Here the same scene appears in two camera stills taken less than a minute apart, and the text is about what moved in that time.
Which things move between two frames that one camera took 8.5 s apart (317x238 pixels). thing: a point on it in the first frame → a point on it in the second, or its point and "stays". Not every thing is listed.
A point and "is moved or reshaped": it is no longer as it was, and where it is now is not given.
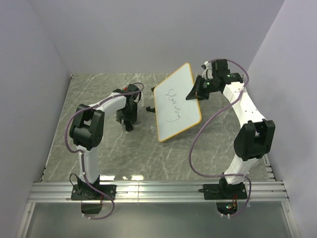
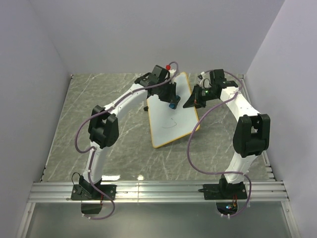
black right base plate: (224, 191) stays
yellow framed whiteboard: (174, 113) is moved or reshaped
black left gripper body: (129, 113) → (166, 90)
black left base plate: (88, 192) stays
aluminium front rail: (152, 192) stays
